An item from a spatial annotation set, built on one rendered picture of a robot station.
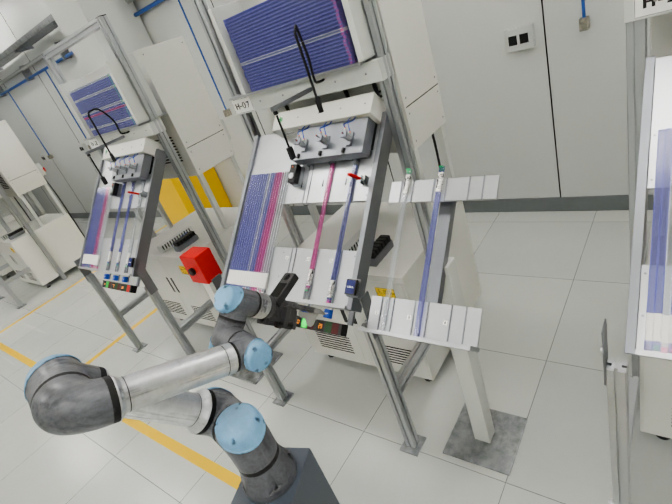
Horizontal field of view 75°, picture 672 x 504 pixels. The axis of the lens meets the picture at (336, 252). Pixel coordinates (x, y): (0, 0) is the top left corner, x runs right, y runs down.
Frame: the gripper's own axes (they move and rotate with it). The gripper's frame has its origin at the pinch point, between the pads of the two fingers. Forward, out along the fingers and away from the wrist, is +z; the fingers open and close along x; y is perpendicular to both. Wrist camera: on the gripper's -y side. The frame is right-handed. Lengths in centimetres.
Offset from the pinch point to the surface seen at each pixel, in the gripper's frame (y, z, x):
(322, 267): -15.7, 10.0, -6.7
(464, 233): -52, 90, 10
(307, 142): -63, 4, -21
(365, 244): -24.8, 10.3, 9.9
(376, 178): -48, 10, 10
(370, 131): -65, 7, 6
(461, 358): 6, 39, 37
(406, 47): -102, 14, 10
